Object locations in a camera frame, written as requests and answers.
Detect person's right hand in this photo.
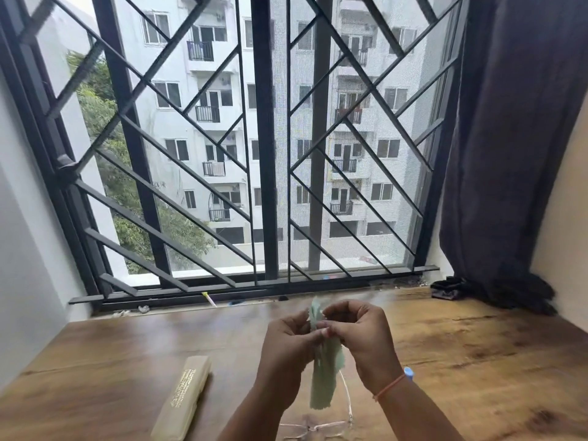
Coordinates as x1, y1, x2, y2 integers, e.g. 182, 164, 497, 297
317, 299, 405, 396

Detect person's left hand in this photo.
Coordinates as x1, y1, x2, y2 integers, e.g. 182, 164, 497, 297
252, 309, 330, 412

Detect light green cleaning cloth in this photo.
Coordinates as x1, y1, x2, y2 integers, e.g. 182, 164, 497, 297
307, 296, 346, 411

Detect clear-framed eyeglasses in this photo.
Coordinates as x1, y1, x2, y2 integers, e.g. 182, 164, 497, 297
277, 369, 355, 441

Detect translucent yellowish glasses case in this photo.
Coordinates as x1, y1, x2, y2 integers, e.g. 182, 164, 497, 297
150, 355, 212, 441

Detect person's right forearm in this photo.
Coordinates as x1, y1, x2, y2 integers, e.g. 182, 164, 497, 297
374, 374, 465, 441

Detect dark crumpled cloth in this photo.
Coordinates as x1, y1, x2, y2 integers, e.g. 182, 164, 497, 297
430, 276, 469, 301

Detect pink wrist thread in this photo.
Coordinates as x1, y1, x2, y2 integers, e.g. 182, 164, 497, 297
372, 372, 407, 402

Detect black metal window grille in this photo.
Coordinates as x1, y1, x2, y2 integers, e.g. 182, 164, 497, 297
18, 0, 465, 304

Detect dark curtain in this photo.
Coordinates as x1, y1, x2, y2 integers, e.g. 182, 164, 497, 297
439, 0, 588, 317

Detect white apartment building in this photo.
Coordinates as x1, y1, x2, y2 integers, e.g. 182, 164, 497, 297
112, 0, 447, 271

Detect green tree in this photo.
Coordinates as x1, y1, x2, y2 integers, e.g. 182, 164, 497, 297
66, 50, 217, 274

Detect black window frame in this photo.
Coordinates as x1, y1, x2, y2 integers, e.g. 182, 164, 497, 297
0, 0, 469, 313

